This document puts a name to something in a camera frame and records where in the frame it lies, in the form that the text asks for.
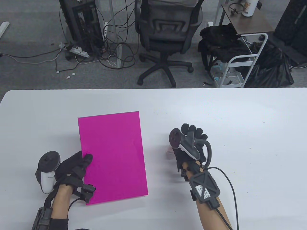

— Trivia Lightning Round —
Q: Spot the person's right hand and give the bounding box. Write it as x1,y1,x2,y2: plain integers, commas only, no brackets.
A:
174,123,209,173

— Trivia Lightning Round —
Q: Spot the person's left hand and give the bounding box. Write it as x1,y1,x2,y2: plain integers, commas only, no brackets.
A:
54,150,96,205

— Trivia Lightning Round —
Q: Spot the magenta paper sheet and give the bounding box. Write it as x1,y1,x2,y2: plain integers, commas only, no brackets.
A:
77,111,148,205

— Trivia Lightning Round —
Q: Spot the person's right forearm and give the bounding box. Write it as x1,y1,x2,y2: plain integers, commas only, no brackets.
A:
181,161,233,230

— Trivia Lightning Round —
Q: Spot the person's left forearm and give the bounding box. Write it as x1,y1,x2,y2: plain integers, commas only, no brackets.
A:
49,185,74,230

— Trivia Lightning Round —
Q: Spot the right glove white black controller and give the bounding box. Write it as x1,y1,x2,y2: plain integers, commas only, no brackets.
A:
169,128,214,169

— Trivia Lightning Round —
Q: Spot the glove white black controller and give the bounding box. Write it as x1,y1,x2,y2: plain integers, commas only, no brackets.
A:
169,128,214,169
35,151,62,194

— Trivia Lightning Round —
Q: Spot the left glove white black controller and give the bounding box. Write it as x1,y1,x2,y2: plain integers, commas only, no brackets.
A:
35,151,62,194

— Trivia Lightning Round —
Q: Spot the black cloth bag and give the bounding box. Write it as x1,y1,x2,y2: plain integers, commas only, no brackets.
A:
198,23,255,72

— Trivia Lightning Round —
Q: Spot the black plastic bag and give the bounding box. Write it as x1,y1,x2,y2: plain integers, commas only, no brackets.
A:
244,41,295,88

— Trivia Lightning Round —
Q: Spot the black office chair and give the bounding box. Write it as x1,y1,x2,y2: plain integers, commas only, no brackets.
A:
134,0,205,88

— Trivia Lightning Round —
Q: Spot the white cart with brown top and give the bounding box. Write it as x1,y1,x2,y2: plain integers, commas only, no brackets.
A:
211,3,275,88

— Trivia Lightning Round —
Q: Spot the white desk leg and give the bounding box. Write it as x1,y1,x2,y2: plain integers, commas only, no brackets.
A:
108,0,123,69

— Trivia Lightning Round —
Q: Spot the white tumbler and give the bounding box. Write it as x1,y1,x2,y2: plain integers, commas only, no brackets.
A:
241,0,261,17

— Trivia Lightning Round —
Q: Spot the white power strip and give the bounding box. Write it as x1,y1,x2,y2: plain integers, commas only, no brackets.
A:
65,46,90,58

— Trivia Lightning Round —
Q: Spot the black cabinet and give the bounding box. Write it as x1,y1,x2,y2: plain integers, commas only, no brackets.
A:
273,0,307,68

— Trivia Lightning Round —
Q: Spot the black computer tower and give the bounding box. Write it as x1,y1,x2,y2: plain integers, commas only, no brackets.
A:
59,0,105,61

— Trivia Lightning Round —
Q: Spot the white desk foot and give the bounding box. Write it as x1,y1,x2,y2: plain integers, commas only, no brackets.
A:
0,21,10,39

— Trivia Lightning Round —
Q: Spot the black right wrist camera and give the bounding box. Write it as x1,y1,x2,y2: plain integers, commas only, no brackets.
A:
189,172,221,211

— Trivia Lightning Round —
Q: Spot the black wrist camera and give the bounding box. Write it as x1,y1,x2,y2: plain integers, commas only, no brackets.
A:
189,172,221,211
32,207,53,230

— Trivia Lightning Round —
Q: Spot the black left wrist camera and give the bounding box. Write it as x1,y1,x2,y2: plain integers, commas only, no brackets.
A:
32,207,53,230

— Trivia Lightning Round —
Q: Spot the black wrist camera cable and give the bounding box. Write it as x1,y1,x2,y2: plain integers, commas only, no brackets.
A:
206,167,239,230

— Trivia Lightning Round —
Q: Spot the tangle of black cables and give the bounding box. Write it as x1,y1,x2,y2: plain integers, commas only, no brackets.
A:
95,0,138,70

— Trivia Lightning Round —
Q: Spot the black earphone cable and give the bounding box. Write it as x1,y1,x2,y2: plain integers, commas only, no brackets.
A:
227,2,242,15

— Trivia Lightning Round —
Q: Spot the white floor cable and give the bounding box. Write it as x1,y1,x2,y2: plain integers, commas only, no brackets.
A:
0,43,66,64

